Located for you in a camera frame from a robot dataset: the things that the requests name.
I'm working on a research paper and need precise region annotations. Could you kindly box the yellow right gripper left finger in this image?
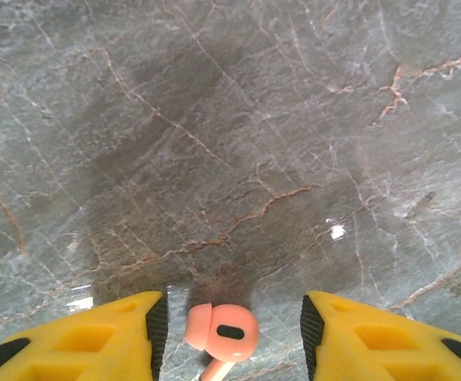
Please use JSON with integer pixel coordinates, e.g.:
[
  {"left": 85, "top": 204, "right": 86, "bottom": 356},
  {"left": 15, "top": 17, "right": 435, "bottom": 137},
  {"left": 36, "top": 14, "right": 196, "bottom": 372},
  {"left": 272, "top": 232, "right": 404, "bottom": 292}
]
[{"left": 0, "top": 290, "right": 170, "bottom": 381}]

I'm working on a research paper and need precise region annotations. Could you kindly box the pink wireless earbud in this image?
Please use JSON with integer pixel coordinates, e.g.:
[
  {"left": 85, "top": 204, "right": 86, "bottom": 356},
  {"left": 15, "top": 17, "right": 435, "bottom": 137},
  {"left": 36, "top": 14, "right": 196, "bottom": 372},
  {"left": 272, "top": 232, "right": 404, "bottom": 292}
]
[{"left": 183, "top": 302, "right": 261, "bottom": 381}]

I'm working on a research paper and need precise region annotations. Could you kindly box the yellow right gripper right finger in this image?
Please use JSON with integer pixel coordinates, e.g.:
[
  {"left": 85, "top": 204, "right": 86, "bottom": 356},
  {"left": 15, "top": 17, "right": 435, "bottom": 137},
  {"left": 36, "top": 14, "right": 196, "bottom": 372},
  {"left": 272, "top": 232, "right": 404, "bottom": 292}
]
[{"left": 299, "top": 290, "right": 461, "bottom": 381}]

